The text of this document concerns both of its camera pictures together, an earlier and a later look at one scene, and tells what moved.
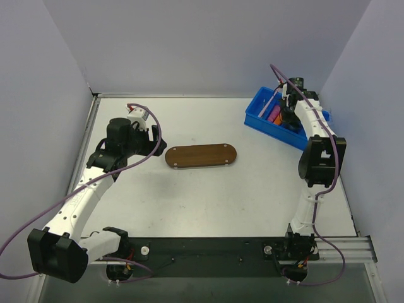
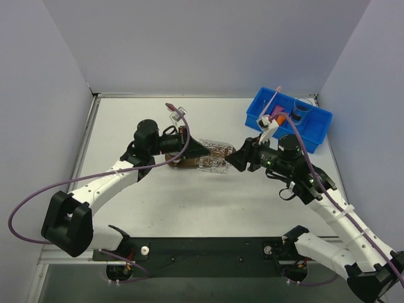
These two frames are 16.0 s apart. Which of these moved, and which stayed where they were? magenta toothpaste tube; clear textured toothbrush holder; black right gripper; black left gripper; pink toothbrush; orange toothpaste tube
Moved: black right gripper; clear textured toothbrush holder; black left gripper
Stayed: orange toothpaste tube; pink toothbrush; magenta toothpaste tube
